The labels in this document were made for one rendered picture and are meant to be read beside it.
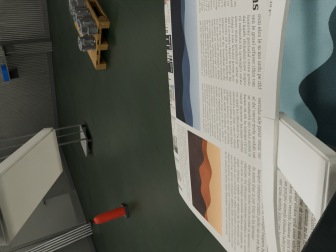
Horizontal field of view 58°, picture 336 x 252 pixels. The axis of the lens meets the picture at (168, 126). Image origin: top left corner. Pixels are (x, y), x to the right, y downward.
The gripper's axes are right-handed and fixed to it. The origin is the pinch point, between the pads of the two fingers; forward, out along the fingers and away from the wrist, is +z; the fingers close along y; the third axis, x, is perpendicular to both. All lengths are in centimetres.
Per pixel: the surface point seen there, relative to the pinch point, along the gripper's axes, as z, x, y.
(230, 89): 6.8, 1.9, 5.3
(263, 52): 3.4, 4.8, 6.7
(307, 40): 0.6, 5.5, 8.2
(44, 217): 781, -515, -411
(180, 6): 14.7, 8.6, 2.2
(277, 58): -0.1, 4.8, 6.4
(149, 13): 270, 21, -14
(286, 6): 0.1, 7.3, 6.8
